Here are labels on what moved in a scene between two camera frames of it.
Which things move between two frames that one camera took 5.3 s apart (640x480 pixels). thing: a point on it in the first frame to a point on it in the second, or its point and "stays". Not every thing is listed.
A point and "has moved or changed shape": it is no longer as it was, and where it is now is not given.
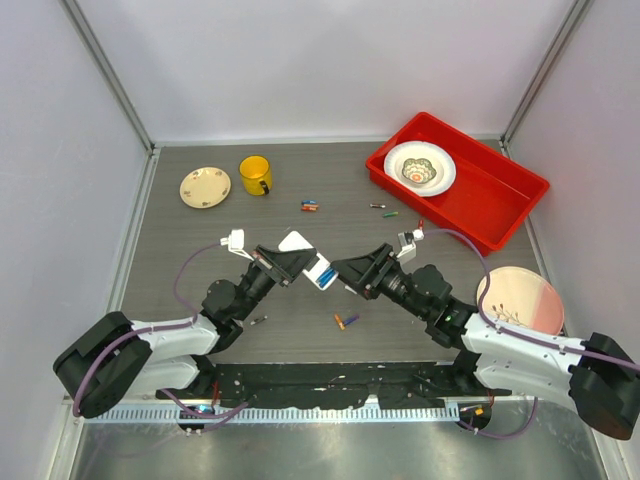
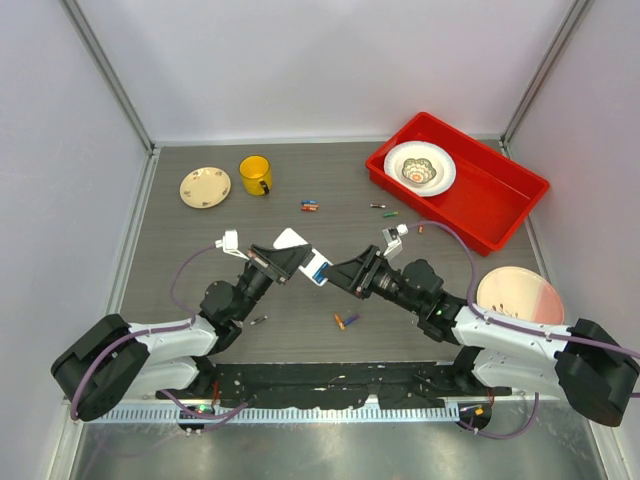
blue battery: (328, 278) has moved or changed shape
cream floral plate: (205, 187) stays
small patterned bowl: (418, 170) stays
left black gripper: (287, 265) stays
